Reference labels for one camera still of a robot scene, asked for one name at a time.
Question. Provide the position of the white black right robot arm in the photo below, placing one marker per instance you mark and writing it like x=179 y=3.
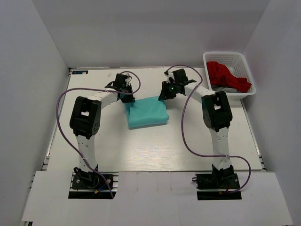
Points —
x=216 y=113

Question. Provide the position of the grey t shirt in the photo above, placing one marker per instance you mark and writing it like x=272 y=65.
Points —
x=227 y=89

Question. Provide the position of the dark label sticker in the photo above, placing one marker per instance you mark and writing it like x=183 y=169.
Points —
x=80 y=72

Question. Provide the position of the red t shirt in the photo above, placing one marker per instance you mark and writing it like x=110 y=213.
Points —
x=220 y=75

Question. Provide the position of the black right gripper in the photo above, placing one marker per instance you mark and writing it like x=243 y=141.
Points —
x=165 y=95

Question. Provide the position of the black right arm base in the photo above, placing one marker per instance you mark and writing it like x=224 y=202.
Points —
x=217 y=185

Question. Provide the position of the white plastic basket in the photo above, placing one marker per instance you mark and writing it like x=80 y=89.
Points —
x=237 y=65

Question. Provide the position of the teal t shirt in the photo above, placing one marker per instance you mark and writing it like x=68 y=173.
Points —
x=146 y=112

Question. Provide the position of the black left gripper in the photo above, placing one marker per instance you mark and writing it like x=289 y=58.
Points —
x=130 y=99

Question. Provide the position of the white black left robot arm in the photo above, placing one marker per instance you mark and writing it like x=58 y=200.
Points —
x=86 y=115

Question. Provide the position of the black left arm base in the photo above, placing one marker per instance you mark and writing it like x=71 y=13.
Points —
x=91 y=186

